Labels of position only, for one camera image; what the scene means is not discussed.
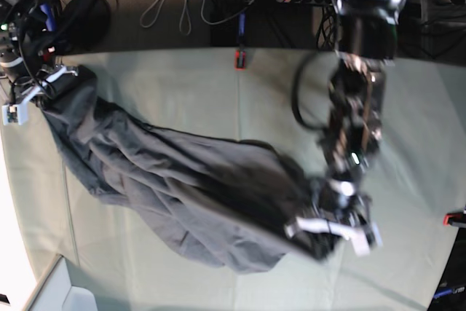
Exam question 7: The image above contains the red clamp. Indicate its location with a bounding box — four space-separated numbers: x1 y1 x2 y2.
234 49 246 71
443 210 466 229

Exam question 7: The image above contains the green table cloth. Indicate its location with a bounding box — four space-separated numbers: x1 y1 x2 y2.
1 49 465 310

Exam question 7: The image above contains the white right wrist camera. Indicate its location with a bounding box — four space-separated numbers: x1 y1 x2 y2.
1 103 28 125

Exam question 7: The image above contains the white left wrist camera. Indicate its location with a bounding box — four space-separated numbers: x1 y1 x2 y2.
350 222 383 256

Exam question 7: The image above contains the red centre clamp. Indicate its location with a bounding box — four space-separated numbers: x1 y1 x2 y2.
234 49 246 71

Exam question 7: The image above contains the grey t-shirt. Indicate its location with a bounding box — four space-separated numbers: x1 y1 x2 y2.
39 66 340 274

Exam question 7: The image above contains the black round base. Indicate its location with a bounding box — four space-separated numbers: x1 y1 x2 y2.
60 0 111 54

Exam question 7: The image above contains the red right clamp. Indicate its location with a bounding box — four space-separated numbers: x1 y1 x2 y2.
443 210 466 229

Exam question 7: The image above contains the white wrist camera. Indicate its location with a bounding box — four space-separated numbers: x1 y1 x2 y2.
1 103 28 125
350 222 383 256

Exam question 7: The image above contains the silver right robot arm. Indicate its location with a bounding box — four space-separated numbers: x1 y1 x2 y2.
1 0 76 105

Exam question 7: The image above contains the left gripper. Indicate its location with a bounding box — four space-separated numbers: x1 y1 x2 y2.
284 178 373 244

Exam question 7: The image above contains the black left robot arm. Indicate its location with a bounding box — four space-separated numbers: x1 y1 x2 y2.
285 0 406 256

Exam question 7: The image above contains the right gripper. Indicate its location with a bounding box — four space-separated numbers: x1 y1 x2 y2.
7 65 79 105

